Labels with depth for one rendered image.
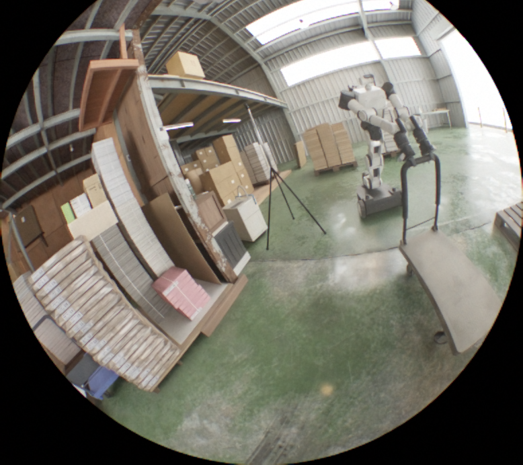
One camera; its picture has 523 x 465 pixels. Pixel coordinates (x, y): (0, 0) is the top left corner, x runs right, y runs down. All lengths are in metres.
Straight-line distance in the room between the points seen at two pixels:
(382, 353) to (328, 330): 0.37
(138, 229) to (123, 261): 0.32
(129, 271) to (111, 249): 0.24
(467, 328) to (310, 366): 0.83
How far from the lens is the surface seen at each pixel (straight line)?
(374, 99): 1.48
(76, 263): 1.08
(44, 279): 1.17
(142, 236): 1.61
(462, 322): 1.05
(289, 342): 1.16
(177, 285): 1.38
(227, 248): 1.68
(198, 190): 4.14
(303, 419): 1.06
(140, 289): 1.64
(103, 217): 1.56
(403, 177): 1.06
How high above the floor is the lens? 1.04
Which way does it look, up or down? 17 degrees down
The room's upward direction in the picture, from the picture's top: 22 degrees counter-clockwise
